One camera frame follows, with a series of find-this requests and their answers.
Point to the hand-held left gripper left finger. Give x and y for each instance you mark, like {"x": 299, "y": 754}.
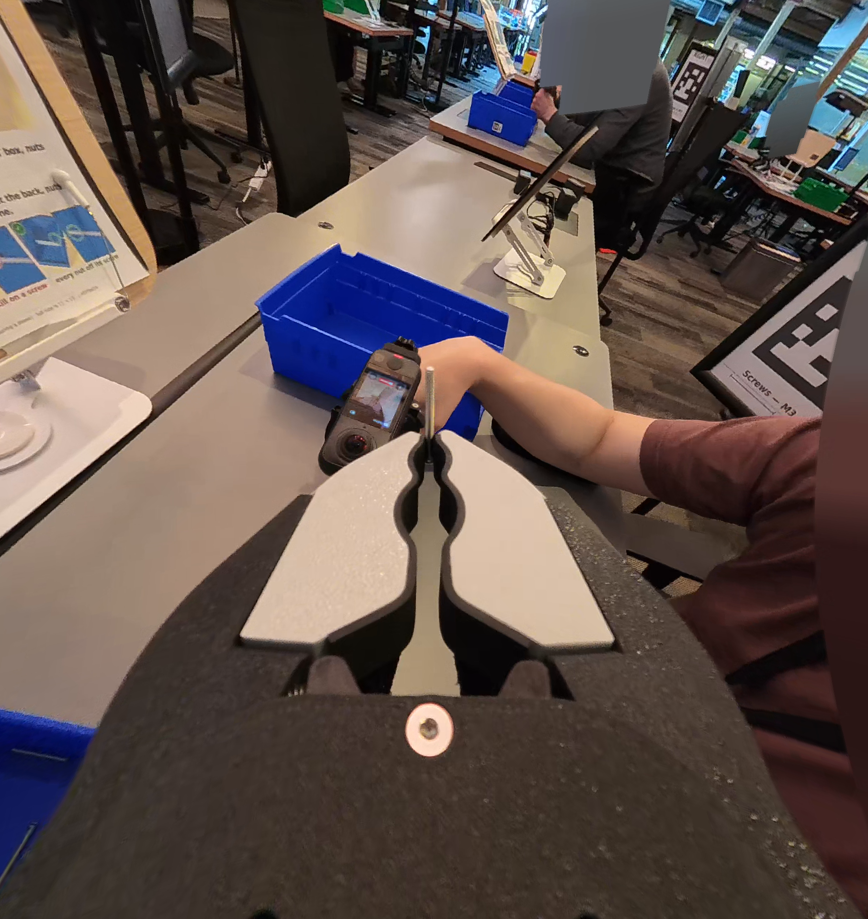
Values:
{"x": 333, "y": 560}

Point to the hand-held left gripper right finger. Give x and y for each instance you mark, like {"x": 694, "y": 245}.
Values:
{"x": 527, "y": 560}

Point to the blue divided plastic bin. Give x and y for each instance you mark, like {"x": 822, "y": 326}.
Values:
{"x": 46, "y": 804}

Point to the person's right forearm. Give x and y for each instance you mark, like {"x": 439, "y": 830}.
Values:
{"x": 563, "y": 431}

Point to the person's right hand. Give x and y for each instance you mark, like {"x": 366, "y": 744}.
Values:
{"x": 459, "y": 373}

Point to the black round textured pad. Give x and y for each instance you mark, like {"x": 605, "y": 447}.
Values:
{"x": 520, "y": 459}

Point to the person in maroon shirt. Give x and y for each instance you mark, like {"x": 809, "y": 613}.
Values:
{"x": 728, "y": 488}

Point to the white document stand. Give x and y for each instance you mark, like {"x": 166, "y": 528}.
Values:
{"x": 82, "y": 409}

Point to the white power strip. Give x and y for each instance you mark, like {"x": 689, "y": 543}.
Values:
{"x": 255, "y": 188}

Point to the black easel stand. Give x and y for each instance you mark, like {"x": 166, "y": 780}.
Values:
{"x": 175, "y": 187}

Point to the tilted thin display board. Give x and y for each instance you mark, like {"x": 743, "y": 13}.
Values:
{"x": 541, "y": 187}

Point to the wood-edged grey desk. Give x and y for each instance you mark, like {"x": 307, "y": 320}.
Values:
{"x": 462, "y": 140}

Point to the black high-back chair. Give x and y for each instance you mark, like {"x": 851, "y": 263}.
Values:
{"x": 290, "y": 108}

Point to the black framed marker sign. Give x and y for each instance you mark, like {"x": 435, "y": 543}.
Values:
{"x": 800, "y": 337}

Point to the blue labelled storage bin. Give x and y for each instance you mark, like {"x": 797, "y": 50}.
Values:
{"x": 498, "y": 115}

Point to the grey metal waste bin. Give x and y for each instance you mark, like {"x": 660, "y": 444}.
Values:
{"x": 760, "y": 269}

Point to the wooden top office desk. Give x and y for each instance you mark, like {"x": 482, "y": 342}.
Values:
{"x": 778, "y": 187}
{"x": 369, "y": 29}

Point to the curved wooden document board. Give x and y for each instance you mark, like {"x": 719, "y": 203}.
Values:
{"x": 498, "y": 36}

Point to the green storage bin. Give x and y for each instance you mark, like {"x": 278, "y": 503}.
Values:
{"x": 821, "y": 194}
{"x": 347, "y": 6}

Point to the printed instruction sheet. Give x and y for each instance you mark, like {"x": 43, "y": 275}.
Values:
{"x": 31, "y": 143}

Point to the black mesh office chair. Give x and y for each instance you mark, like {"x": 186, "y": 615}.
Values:
{"x": 699, "y": 143}

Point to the small marker board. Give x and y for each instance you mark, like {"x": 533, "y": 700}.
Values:
{"x": 692, "y": 79}

